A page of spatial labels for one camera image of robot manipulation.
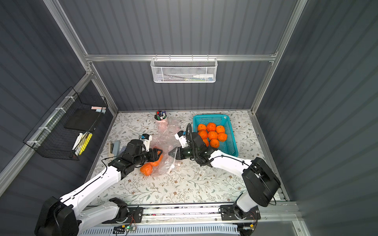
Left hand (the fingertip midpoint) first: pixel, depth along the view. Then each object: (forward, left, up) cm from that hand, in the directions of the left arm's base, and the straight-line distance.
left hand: (158, 151), depth 82 cm
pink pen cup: (+27, +3, -1) cm, 27 cm away
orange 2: (+17, -33, -8) cm, 38 cm away
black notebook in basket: (+12, +40, +14) cm, 44 cm away
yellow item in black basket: (-3, +32, +13) cm, 35 cm away
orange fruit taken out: (+23, -33, -7) cm, 40 cm away
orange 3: (+15, -39, -8) cm, 43 cm away
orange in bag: (-2, +2, -10) cm, 11 cm away
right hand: (-3, -8, +3) cm, 9 cm away
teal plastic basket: (+8, -43, -9) cm, 44 cm away
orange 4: (+10, -34, -7) cm, 36 cm away
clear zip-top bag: (+25, +2, -16) cm, 29 cm away
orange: (-7, +7, -7) cm, 13 cm away
